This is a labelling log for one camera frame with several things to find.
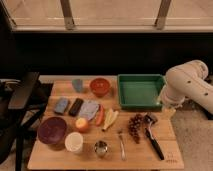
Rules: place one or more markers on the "white cup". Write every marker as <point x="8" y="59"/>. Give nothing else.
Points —
<point x="74" y="142"/>

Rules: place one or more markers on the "blue sponge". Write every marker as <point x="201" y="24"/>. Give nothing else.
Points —
<point x="61" y="105"/>

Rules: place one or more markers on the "green plastic tray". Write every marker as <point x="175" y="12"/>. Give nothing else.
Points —
<point x="140" y="91"/>

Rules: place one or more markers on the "small metal cup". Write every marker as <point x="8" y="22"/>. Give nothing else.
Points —
<point x="101" y="148"/>

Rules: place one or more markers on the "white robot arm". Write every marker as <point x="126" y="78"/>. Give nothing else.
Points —
<point x="187" y="80"/>

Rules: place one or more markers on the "red bowl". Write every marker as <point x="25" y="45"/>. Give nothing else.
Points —
<point x="100" y="87"/>

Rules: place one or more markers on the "yellow banana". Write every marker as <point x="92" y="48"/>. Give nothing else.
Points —
<point x="110" y="118"/>

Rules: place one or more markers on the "metal fork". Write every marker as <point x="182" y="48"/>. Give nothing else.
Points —
<point x="123" y="155"/>

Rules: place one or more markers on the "bunch of dark grapes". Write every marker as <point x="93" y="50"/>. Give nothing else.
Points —
<point x="134" y="126"/>

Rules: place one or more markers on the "purple bowl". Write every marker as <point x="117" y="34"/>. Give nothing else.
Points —
<point x="52" y="130"/>

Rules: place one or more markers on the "black block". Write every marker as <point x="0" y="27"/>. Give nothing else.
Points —
<point x="75" y="107"/>

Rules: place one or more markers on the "black chair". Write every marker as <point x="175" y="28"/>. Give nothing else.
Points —
<point x="22" y="102"/>

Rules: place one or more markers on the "red yellow apple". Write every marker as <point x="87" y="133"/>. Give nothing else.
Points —
<point x="82" y="125"/>

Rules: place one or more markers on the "orange red pepper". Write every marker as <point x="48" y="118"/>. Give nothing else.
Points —
<point x="100" y="115"/>

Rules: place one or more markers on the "grey blue cloth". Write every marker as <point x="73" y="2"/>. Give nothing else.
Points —
<point x="89" y="109"/>

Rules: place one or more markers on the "black handled peeler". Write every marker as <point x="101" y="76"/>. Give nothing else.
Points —
<point x="151" y="119"/>

